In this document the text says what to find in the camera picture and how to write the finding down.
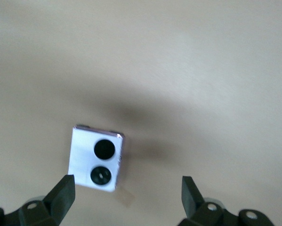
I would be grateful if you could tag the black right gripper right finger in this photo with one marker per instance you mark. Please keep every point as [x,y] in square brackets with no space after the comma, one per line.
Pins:
[192,200]

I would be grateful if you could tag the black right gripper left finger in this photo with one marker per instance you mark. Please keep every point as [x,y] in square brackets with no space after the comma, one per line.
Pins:
[58,202]

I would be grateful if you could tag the lavender flip phone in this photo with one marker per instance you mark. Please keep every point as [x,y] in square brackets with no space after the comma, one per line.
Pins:
[84,153]

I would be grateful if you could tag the clear tape piece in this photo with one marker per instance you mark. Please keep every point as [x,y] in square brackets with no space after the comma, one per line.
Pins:
[126,197]

